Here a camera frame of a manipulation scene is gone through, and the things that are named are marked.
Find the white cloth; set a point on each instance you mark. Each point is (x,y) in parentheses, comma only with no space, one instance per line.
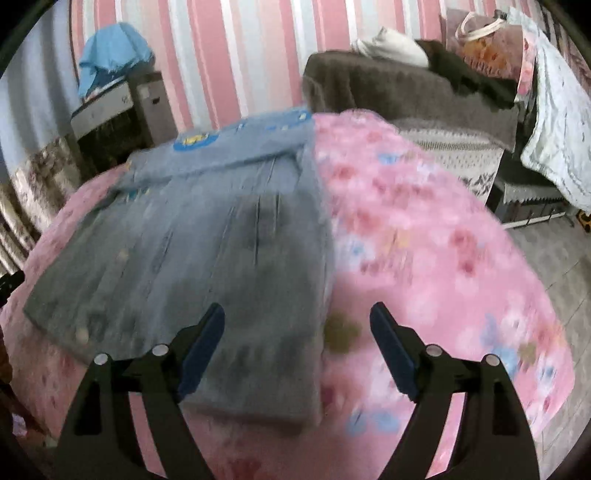
(392,46)

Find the dark low bench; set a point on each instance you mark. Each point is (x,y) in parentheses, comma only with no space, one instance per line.
(521,182)

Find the blue cloth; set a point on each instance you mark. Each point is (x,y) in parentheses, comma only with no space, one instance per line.
(115,46)

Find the blue floral curtain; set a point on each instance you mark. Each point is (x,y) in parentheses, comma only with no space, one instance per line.
(41,184)

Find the pink floral blanket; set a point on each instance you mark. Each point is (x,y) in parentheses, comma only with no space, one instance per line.
(415,254)

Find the patterned beige sofa cover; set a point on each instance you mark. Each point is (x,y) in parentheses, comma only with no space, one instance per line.
(452,147)

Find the yellow black object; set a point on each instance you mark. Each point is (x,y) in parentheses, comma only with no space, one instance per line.
(584,220)

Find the dark cloth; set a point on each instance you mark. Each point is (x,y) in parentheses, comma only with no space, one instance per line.
(461,76)

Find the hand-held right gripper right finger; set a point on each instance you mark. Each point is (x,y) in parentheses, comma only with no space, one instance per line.
(393,353)

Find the white quilt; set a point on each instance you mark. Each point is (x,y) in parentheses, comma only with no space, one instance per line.
(558,115)

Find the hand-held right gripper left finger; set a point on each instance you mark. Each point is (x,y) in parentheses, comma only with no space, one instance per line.
(203,353)

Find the pink gift bag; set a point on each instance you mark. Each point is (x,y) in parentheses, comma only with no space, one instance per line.
(485,50)

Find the silver black water dispenser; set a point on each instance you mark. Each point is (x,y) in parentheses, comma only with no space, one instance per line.
(147,106)

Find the printed denim jacket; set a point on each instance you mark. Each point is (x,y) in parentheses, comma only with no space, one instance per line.
(184,254)

